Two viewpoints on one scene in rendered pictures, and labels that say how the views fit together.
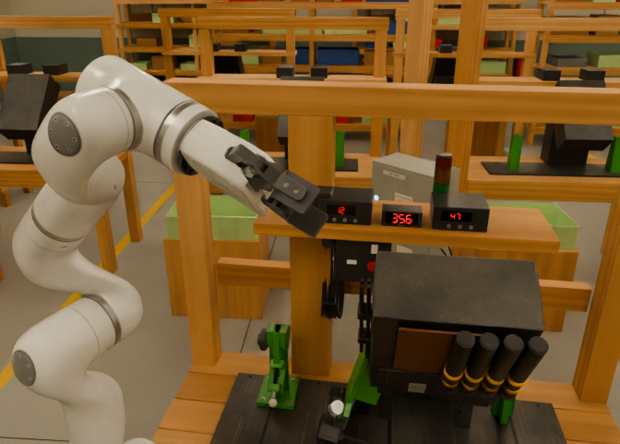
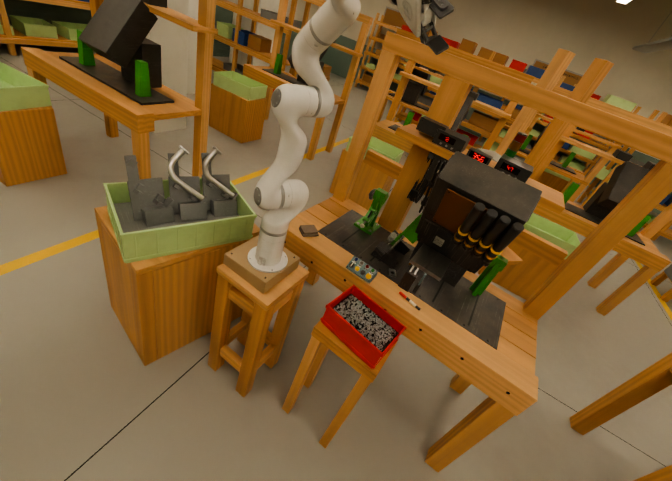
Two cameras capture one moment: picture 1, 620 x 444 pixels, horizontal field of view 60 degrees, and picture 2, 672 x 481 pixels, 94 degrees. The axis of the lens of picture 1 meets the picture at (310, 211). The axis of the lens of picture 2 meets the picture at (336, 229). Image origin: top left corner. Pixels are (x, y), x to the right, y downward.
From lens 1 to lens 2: 0.38 m
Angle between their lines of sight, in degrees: 16
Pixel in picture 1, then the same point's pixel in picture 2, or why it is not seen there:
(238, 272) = (375, 159)
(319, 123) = (460, 85)
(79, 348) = (301, 102)
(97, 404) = (296, 138)
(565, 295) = (549, 251)
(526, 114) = (589, 124)
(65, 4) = not seen: hidden behind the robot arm
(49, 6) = not seen: hidden behind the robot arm
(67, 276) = (310, 67)
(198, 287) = (353, 156)
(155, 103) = not seen: outside the picture
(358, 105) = (488, 82)
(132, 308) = (329, 102)
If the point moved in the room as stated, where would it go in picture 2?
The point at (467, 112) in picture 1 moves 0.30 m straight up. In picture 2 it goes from (551, 109) to (601, 36)
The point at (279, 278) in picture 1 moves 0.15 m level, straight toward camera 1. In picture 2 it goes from (394, 171) to (390, 179)
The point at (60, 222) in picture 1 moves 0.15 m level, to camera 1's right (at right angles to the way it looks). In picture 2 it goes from (321, 26) to (368, 44)
